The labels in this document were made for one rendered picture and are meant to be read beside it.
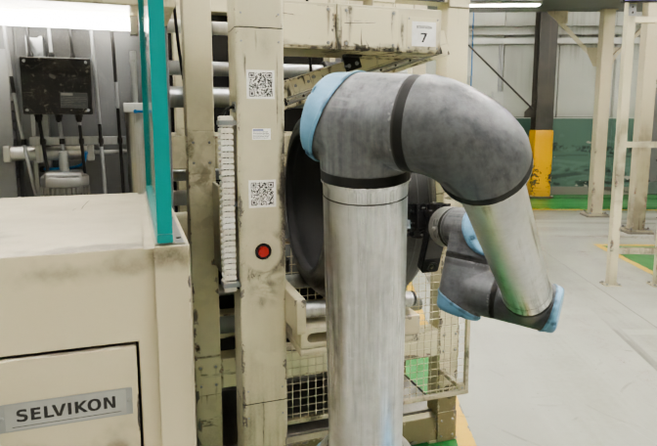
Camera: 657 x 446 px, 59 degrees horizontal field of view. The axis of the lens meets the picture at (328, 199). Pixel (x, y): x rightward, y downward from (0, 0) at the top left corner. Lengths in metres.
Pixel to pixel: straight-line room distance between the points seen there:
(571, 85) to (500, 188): 10.98
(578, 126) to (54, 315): 11.16
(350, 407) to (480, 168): 0.38
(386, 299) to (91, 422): 0.40
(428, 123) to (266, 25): 0.99
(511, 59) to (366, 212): 10.68
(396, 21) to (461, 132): 1.37
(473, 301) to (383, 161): 0.54
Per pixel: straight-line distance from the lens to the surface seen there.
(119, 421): 0.81
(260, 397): 1.74
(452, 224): 1.20
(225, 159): 1.55
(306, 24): 1.88
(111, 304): 0.76
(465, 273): 1.16
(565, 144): 11.55
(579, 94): 11.70
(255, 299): 1.63
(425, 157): 0.65
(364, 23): 1.94
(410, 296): 1.70
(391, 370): 0.82
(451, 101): 0.65
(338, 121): 0.68
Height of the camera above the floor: 1.42
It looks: 8 degrees down
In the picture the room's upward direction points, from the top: straight up
